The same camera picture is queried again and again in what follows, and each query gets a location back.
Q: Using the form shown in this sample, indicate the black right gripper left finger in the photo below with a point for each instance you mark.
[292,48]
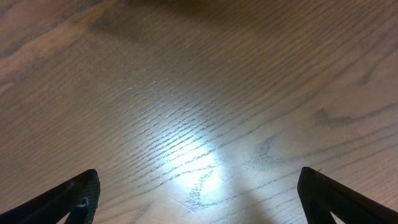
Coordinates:
[76,199]

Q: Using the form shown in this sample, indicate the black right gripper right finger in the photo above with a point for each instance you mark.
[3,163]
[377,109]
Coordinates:
[323,199]

